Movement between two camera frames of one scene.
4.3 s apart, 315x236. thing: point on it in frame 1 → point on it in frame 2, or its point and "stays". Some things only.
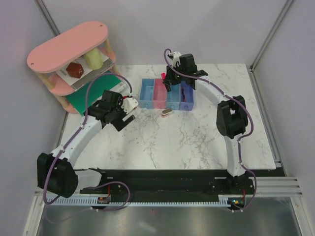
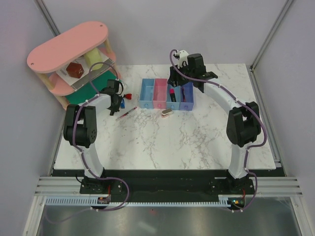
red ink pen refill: [183, 98] stays
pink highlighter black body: [165, 82] → [172, 93]
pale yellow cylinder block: [94, 59] stays
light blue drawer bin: [173, 98] stays
